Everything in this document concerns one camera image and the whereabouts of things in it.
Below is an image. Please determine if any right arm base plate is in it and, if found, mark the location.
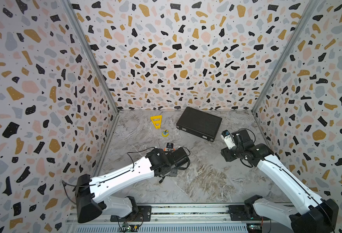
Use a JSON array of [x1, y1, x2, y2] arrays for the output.
[[228, 204, 270, 221]]

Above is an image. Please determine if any small yellow round toy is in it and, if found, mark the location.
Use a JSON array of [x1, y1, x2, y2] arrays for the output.
[[162, 130, 169, 137]]

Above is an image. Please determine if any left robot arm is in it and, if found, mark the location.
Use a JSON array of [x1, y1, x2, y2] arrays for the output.
[[73, 147, 190, 224]]

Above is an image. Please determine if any yellow triangular plastic piece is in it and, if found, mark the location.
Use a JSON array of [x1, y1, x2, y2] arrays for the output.
[[150, 115, 162, 129]]

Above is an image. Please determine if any black carrying case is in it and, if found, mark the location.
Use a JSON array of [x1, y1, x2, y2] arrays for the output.
[[176, 107, 222, 141]]

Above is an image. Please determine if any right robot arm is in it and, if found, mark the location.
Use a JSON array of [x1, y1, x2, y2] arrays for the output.
[[221, 129, 339, 233]]

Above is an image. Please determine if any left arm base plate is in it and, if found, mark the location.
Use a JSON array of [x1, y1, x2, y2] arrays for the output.
[[110, 205, 152, 222]]

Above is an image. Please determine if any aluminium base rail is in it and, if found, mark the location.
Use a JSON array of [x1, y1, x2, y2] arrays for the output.
[[65, 203, 292, 233]]

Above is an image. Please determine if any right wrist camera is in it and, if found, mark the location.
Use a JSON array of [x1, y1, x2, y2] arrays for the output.
[[221, 130, 236, 150]]

